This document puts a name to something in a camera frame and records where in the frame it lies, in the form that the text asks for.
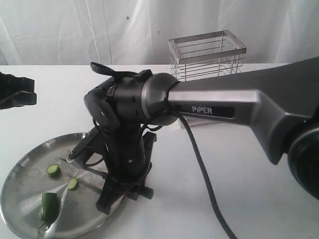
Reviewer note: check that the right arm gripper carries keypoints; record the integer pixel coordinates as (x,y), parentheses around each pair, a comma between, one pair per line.
(124,155)

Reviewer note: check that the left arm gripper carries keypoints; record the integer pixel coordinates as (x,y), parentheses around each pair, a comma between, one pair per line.
(16,91)

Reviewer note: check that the black handled knife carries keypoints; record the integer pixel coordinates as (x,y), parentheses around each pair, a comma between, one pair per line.
(88,177)

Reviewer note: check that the cucumber slice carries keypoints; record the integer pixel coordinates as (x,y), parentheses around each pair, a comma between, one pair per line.
(53,171)
(73,184)

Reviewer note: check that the green cucumber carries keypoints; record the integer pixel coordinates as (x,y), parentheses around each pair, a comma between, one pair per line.
(49,209)

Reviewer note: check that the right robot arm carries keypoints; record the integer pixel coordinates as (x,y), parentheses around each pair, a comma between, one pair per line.
(280,105)

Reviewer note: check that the white backdrop curtain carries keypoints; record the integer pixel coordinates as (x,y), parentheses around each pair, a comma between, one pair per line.
(122,32)

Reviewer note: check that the round steel plate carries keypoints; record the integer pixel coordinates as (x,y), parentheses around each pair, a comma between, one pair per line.
(23,188)

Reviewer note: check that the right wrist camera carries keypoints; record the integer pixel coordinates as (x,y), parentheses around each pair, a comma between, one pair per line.
(92,143)

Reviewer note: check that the wire cutlery holder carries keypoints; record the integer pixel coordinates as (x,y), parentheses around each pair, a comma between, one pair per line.
(205,56)

